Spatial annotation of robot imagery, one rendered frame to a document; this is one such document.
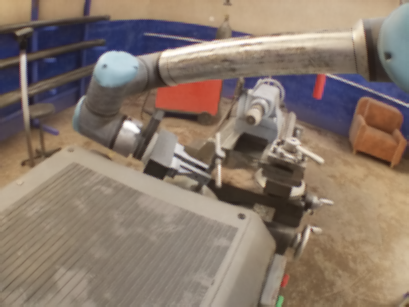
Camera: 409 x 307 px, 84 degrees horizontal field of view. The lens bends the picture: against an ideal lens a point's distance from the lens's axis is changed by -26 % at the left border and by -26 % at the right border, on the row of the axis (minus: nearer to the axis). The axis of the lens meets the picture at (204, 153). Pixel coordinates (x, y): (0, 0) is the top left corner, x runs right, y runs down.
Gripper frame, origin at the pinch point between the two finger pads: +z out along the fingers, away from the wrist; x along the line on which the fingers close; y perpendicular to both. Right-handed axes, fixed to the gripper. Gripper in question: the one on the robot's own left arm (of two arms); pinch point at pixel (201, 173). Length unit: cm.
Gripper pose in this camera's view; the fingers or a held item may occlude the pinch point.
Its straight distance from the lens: 72.3
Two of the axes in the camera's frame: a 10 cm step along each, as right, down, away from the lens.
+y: -4.8, 7.1, 5.2
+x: -0.6, 5.6, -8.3
